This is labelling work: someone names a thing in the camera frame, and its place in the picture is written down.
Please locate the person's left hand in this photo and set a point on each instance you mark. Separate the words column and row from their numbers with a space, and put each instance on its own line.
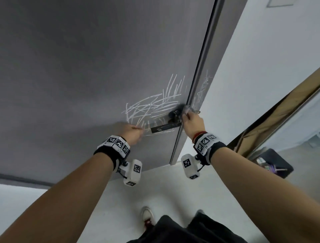
column 130, row 132

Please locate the person's right hand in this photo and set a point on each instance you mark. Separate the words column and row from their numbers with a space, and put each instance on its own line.
column 193, row 125

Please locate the grey cleaning cloth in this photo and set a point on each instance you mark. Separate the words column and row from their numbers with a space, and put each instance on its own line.
column 187, row 109

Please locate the grey door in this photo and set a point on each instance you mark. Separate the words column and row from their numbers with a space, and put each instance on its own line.
column 75, row 75

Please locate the person's left forearm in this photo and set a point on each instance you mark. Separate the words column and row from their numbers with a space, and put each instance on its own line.
column 62, row 200

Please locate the person's right forearm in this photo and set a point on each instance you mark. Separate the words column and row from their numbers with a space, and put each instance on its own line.
column 262, row 195

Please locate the black white marker wristband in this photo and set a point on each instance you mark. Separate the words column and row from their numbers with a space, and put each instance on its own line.
column 115, row 146
column 207, row 145

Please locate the colourful packet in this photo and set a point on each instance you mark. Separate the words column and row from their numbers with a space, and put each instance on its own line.
column 266, row 165

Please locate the black bin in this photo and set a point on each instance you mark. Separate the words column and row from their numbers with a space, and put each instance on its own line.
column 282, row 162

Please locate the black clothing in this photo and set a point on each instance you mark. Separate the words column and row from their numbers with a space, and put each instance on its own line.
column 180, row 230

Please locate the wooden table with black frame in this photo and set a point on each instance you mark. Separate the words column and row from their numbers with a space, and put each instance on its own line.
column 287, row 107

